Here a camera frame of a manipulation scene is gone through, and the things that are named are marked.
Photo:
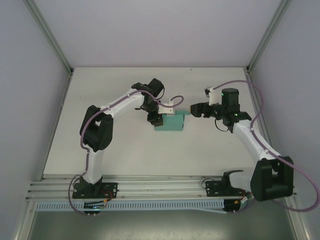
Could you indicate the teal cloth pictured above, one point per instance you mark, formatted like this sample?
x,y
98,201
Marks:
x,y
172,123

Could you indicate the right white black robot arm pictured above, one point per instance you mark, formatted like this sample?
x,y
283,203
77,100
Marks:
x,y
250,142

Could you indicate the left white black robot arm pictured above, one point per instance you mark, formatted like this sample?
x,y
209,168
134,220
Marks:
x,y
93,165

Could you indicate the aluminium side rail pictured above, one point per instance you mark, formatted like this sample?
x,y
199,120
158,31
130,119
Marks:
x,y
58,117
268,130

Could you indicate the aluminium cross rail frame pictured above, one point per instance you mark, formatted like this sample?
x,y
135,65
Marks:
x,y
162,186

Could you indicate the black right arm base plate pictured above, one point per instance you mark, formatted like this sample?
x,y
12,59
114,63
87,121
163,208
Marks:
x,y
212,187

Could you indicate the aluminium corner post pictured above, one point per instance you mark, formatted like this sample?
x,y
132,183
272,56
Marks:
x,y
267,35
50,35

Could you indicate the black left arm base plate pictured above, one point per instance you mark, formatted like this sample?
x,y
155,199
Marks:
x,y
82,192

